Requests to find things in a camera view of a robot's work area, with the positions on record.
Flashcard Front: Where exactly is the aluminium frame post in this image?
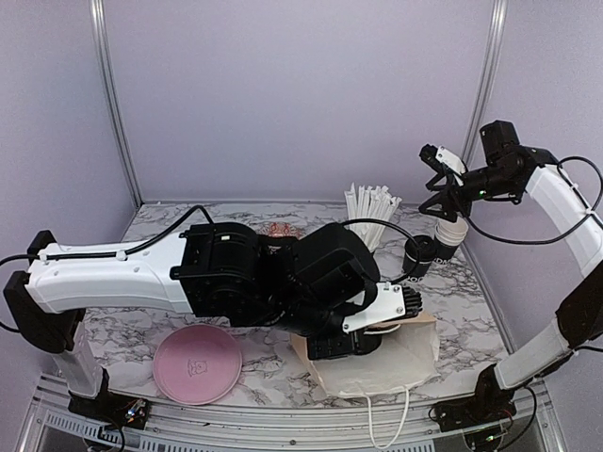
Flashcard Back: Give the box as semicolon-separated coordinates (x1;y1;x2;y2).
89;0;143;209
462;0;509;164

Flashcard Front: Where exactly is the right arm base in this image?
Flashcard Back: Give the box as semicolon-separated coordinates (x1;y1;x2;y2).
428;364;516;432

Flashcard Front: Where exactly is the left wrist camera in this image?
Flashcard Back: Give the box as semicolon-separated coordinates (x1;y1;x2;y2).
342;282;423;333

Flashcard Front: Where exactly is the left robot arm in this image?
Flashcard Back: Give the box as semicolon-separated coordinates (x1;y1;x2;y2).
3;222;381;419

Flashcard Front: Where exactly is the right aluminium frame post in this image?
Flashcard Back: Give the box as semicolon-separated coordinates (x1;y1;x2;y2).
462;0;509;164

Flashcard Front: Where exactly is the pink plate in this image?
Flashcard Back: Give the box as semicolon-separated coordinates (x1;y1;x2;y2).
153;325;243;406

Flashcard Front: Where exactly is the left aluminium frame post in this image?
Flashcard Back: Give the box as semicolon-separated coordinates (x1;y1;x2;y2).
89;0;143;209

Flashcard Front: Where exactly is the stack of paper cups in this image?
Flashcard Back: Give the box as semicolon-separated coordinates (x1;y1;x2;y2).
433;218;468;264

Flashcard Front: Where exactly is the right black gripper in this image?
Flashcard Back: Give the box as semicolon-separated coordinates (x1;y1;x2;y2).
418;163;519;222

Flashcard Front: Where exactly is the brown paper bag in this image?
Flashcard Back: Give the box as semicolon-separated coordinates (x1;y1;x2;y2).
290;310;443;449

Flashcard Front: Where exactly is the black coffee cup lid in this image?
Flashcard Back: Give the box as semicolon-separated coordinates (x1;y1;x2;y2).
404;234;437;263

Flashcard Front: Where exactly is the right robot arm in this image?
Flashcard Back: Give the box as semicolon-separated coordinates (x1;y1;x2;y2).
419;120;602;422

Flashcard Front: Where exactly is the black paper coffee cup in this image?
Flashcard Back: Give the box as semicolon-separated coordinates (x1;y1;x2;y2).
402;254;433;283

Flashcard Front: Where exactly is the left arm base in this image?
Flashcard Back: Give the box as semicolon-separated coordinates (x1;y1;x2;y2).
68;370;151;430

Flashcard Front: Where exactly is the bundle of white straws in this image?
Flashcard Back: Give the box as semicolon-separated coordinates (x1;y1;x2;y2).
344;184;402;251

